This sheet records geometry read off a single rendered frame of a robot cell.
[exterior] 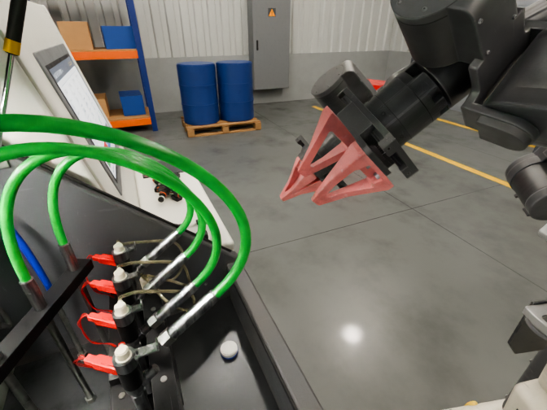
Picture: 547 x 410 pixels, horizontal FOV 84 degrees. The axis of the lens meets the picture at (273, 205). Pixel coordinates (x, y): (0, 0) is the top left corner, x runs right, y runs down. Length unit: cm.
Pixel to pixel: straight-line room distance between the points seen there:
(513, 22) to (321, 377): 162
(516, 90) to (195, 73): 482
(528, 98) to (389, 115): 10
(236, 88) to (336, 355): 422
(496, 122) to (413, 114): 6
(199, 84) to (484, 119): 482
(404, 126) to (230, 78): 487
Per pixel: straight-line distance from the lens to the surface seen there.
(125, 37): 555
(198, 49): 687
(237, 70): 513
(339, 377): 175
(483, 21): 27
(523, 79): 30
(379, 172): 31
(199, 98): 505
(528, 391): 96
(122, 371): 48
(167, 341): 46
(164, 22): 679
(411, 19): 27
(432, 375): 190
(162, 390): 60
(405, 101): 31
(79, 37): 556
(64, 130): 31
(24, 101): 68
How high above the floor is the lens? 149
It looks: 30 degrees down
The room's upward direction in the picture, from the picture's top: straight up
